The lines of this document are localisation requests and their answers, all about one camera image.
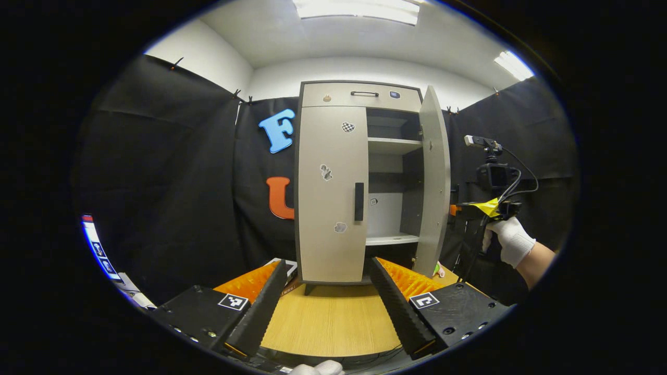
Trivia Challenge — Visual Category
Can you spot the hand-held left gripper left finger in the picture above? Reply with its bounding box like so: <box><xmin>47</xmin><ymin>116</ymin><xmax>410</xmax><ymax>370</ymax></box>
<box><xmin>151</xmin><ymin>259</ymin><xmax>289</xmax><ymax>360</ymax></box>

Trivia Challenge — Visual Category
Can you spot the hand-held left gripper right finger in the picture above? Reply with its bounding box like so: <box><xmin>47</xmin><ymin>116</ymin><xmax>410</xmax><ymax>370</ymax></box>
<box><xmin>369</xmin><ymin>256</ymin><xmax>514</xmax><ymax>361</ymax></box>

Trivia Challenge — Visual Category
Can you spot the grey shoe cabinet door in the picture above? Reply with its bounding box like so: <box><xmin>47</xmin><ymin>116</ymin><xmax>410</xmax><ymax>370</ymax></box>
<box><xmin>297</xmin><ymin>106</ymin><xmax>369</xmax><ymax>284</ymax></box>
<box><xmin>413</xmin><ymin>85</ymin><xmax>451</xmax><ymax>279</ymax></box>

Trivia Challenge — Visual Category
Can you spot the grey double-door shoe cabinet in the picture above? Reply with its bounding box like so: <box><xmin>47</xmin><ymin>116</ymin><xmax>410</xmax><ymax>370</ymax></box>
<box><xmin>293</xmin><ymin>80</ymin><xmax>451</xmax><ymax>286</ymax></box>

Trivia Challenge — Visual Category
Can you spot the white cabinet shelf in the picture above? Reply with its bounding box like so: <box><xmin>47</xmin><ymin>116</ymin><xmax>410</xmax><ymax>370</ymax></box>
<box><xmin>365</xmin><ymin>233</ymin><xmax>421</xmax><ymax>247</ymax></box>
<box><xmin>367</xmin><ymin>137</ymin><xmax>423</xmax><ymax>155</ymax></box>

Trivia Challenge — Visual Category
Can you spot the grey cabinet drawer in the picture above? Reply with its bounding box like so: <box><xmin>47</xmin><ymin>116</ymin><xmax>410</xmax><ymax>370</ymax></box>
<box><xmin>301</xmin><ymin>82</ymin><xmax>423</xmax><ymax>114</ymax></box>

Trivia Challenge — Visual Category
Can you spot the small ceiling light panel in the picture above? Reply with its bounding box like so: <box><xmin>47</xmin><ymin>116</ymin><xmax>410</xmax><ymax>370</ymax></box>
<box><xmin>494</xmin><ymin>51</ymin><xmax>535</xmax><ymax>81</ymax></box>

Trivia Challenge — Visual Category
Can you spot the black backdrop cloth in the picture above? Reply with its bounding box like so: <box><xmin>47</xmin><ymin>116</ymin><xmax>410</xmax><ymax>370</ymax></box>
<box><xmin>73</xmin><ymin>54</ymin><xmax>579</xmax><ymax>305</ymax></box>

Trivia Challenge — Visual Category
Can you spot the long ceiling light panel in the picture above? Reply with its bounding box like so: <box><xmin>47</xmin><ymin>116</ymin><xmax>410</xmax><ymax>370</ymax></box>
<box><xmin>292</xmin><ymin>0</ymin><xmax>420</xmax><ymax>26</ymax></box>

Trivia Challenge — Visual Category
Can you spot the black camera cable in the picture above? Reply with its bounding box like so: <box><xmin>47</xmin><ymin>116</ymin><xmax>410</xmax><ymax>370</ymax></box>
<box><xmin>495</xmin><ymin>147</ymin><xmax>540</xmax><ymax>219</ymax></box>

